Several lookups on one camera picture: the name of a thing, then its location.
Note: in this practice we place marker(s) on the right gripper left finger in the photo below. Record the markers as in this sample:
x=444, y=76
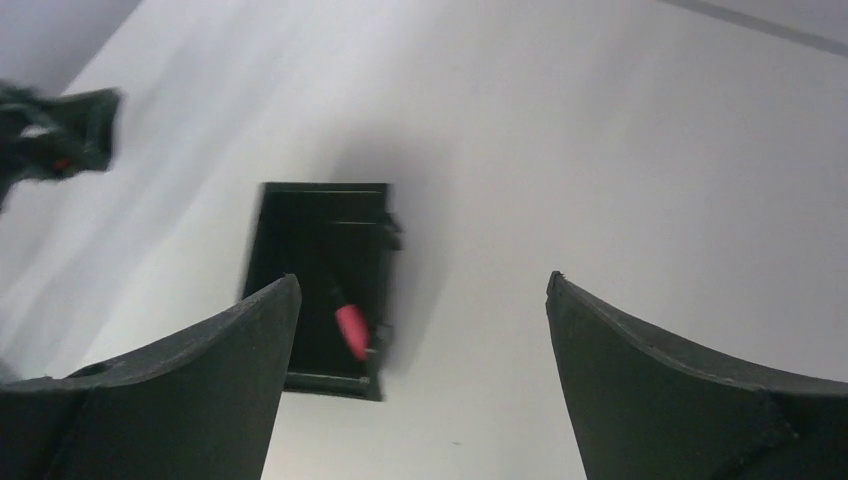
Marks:
x=198, y=404

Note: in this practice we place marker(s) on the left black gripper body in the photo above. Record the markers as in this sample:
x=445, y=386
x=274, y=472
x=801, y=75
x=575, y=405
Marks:
x=55, y=138

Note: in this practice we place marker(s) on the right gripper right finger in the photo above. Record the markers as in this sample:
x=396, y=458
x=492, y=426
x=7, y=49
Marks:
x=645, y=403

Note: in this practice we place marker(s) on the red handled screwdriver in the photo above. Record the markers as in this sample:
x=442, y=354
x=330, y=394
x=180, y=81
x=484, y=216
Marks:
x=350, y=320

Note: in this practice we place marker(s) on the black plastic bin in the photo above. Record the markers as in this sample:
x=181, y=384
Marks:
x=312, y=231

